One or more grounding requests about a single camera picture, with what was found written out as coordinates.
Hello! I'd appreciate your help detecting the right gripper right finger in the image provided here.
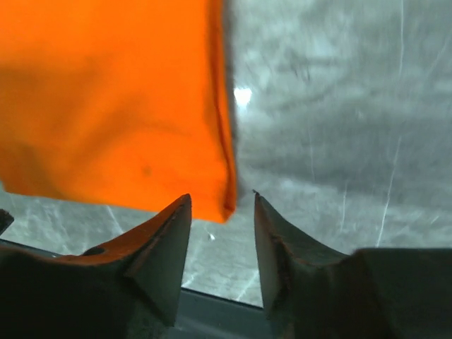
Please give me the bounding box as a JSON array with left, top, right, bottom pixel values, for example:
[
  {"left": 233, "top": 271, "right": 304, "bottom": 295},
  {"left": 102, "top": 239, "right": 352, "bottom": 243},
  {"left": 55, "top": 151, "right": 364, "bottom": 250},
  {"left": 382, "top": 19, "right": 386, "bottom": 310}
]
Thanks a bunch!
[{"left": 254, "top": 194, "right": 451, "bottom": 338}]

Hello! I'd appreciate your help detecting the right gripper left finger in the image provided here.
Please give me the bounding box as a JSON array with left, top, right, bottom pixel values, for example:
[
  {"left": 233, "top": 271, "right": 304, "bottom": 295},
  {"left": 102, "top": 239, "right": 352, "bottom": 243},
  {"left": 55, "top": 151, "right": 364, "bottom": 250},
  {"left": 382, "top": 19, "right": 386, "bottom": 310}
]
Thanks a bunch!
[{"left": 1, "top": 195, "right": 191, "bottom": 338}]

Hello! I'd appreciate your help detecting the orange t shirt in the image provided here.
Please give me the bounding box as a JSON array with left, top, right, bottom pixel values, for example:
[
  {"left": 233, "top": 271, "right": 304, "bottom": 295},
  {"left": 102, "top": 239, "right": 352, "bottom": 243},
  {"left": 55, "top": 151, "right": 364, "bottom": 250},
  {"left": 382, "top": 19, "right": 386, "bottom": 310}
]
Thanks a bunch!
[{"left": 1, "top": 1, "right": 237, "bottom": 222}]

